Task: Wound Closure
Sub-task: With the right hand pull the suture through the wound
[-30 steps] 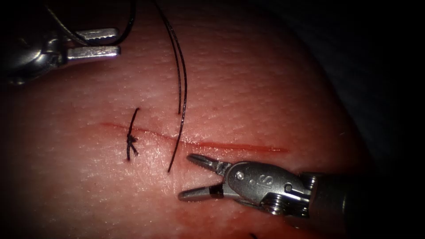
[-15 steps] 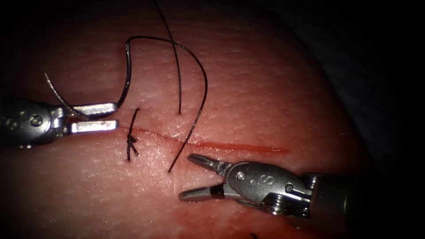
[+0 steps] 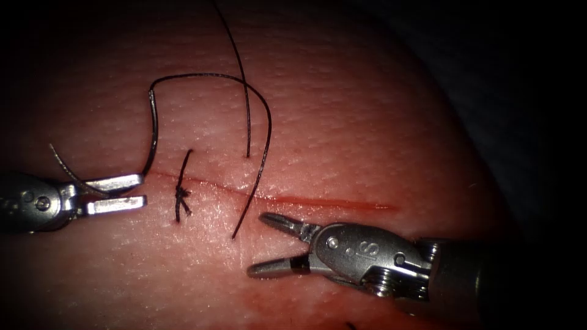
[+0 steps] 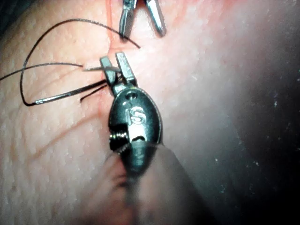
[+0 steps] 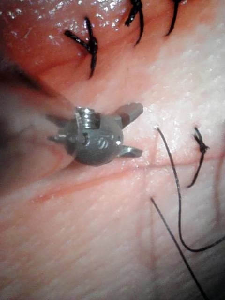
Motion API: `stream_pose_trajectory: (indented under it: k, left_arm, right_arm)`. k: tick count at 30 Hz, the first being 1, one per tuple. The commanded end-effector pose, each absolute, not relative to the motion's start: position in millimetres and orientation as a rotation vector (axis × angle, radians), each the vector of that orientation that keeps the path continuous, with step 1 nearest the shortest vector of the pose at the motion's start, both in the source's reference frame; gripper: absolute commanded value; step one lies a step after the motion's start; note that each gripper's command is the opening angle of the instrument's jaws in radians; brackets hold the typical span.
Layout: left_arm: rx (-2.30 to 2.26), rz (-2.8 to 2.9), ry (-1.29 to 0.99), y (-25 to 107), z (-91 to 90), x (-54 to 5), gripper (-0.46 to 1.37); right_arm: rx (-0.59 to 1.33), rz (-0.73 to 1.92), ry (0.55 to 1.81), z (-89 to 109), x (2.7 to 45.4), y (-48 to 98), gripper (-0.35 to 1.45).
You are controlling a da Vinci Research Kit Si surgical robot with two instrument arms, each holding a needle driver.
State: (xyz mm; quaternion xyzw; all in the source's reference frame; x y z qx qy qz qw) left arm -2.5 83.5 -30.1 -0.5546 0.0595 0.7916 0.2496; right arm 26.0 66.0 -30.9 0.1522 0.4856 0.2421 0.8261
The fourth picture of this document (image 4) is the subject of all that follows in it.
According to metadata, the black stitching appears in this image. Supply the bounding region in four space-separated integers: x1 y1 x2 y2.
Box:
79 84 108 103

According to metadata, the left arm needle driver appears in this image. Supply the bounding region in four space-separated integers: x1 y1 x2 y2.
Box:
108 85 164 155

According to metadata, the left arm needle driver jaw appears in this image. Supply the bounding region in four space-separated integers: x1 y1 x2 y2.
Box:
100 56 118 90
115 52 138 87

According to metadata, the right arm needle driver jaw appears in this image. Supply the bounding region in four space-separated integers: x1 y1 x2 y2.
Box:
143 0 167 38
119 0 138 38

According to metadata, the tissue pad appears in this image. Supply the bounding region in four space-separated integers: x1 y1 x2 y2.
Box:
0 0 293 225

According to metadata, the black thread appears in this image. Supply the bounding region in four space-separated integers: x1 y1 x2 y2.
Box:
0 18 141 107

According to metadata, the curved steel needle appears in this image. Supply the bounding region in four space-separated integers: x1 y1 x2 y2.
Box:
34 65 120 105

